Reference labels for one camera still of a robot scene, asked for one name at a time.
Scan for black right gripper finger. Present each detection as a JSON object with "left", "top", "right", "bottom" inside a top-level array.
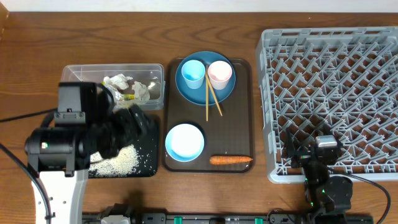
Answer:
[
  {"left": 281, "top": 128, "right": 295, "bottom": 159},
  {"left": 308, "top": 120, "right": 333, "bottom": 137}
]

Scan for orange carrot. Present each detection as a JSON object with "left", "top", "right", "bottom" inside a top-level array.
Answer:
[{"left": 210, "top": 156, "right": 253, "bottom": 166}]

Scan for green snack wrapper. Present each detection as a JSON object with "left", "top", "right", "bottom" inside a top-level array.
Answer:
[{"left": 113, "top": 91, "right": 139, "bottom": 108}]

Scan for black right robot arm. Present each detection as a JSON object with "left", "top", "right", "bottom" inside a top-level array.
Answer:
[{"left": 282, "top": 128, "right": 353, "bottom": 223}]

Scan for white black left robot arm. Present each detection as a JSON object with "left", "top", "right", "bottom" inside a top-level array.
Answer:
[{"left": 25, "top": 105, "right": 159, "bottom": 223}]

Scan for grey dishwasher rack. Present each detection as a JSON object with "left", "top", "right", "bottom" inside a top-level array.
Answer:
[{"left": 256, "top": 27, "right": 397, "bottom": 184}]

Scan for clear plastic waste bin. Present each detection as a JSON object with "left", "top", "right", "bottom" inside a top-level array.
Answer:
[{"left": 61, "top": 63, "right": 165, "bottom": 111}]

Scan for pile of white rice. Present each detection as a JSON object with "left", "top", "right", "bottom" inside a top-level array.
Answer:
[{"left": 89, "top": 144, "right": 139, "bottom": 177}]

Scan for black tray with rice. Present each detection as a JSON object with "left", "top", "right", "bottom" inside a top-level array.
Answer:
[{"left": 88, "top": 116, "right": 159, "bottom": 179}]

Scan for dark brown serving tray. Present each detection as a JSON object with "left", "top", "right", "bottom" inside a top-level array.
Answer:
[{"left": 162, "top": 58, "right": 255, "bottom": 173}]

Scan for light blue bowl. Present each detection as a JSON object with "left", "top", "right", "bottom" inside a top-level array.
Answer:
[{"left": 165, "top": 123, "right": 205, "bottom": 162}]

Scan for dark blue plate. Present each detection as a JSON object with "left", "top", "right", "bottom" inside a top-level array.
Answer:
[{"left": 175, "top": 51, "right": 236, "bottom": 106}]

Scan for light blue cup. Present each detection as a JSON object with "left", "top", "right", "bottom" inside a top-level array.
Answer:
[{"left": 182, "top": 60, "right": 205, "bottom": 89}]

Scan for wooden chopstick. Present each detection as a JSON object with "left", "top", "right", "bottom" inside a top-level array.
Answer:
[
  {"left": 205, "top": 65, "right": 209, "bottom": 122},
  {"left": 205, "top": 72, "right": 223, "bottom": 116}
]

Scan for pink cup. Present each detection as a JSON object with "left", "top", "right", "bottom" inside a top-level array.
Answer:
[{"left": 208, "top": 60, "right": 233, "bottom": 90}]

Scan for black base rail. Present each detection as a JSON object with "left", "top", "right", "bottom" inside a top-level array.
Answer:
[{"left": 81, "top": 203, "right": 310, "bottom": 224}]

